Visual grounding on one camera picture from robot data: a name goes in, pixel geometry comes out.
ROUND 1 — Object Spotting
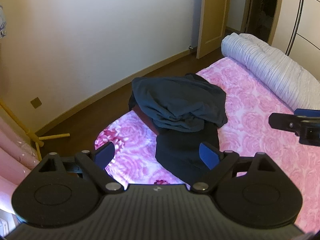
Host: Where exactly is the cream wardrobe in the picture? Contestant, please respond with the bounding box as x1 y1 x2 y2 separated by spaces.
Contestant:
271 0 320 74

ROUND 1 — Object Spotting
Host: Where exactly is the wooden door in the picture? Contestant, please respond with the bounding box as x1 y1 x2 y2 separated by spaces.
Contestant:
196 0 232 59

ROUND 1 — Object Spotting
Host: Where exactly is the pink floral bed sheet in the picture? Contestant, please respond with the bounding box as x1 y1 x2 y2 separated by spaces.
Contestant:
94 56 320 234

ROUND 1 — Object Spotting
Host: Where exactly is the pink curtain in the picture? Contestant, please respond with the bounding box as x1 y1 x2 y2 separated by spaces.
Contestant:
0 116 40 213

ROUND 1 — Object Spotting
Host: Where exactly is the wooden door frame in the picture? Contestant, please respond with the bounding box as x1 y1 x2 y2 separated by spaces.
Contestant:
240 0 258 34

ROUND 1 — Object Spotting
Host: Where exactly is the white ribbed quilt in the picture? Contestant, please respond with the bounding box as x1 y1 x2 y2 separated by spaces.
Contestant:
221 32 320 111

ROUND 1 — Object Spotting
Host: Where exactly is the black long-sleeve shirt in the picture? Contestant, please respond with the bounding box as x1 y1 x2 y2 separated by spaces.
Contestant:
155 123 220 186

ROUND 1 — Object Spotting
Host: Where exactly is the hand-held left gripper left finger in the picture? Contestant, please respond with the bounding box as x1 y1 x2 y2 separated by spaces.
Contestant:
37 141 125 193

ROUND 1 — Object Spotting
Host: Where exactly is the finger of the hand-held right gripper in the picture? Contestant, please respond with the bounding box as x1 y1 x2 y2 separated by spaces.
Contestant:
269 112 320 145
294 108 320 117

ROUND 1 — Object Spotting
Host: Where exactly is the dark teal garment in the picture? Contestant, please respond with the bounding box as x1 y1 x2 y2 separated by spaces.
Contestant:
132 76 228 132

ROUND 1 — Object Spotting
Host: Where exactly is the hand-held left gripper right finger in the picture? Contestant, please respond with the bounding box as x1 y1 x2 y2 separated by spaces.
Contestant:
189 142 277 194

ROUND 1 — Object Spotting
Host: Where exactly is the grey hanging cloth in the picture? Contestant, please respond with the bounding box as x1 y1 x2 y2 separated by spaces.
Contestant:
0 5 7 38

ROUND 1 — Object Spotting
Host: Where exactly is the yellow wooden rack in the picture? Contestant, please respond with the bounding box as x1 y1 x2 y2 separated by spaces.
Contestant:
0 99 70 160

